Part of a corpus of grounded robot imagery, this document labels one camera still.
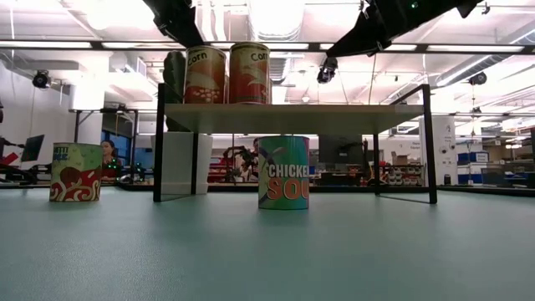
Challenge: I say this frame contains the black overhead camera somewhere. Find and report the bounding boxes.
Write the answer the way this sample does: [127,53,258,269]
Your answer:
[316,56,339,84]

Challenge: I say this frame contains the orange corn can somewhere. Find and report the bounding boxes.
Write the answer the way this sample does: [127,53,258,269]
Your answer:
[184,44,227,105]
[228,41,273,105]

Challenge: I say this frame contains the black screen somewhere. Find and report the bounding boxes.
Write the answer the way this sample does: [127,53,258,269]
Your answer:
[318,134,364,166]

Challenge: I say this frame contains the blue storage bins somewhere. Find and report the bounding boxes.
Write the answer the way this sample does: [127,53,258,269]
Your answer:
[457,150,490,186]

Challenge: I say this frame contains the white pillar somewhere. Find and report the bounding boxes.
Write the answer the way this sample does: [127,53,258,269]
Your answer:
[419,115,459,187]

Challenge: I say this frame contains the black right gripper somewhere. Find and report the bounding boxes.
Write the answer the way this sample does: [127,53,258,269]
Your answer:
[325,0,482,59]

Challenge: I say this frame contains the person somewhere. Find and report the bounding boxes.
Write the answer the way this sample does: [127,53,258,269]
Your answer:
[99,140,123,183]

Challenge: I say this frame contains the black metal stand frame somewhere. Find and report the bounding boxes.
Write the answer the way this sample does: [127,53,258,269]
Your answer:
[69,107,140,145]

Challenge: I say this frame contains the red and black machine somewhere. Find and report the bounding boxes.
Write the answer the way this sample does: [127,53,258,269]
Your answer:
[0,135,47,185]

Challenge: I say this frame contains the black tilted monitor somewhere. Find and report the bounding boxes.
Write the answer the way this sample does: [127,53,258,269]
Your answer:
[20,134,46,163]

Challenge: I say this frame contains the overhead beam with light strips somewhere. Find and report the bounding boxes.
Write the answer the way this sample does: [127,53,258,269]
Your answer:
[0,38,535,56]

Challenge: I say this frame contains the green red spaghetti can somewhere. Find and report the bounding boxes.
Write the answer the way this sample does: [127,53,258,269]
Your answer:
[48,141,104,203]

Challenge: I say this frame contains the wooden shelf black metal frame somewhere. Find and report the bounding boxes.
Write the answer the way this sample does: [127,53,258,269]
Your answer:
[152,82,439,205]

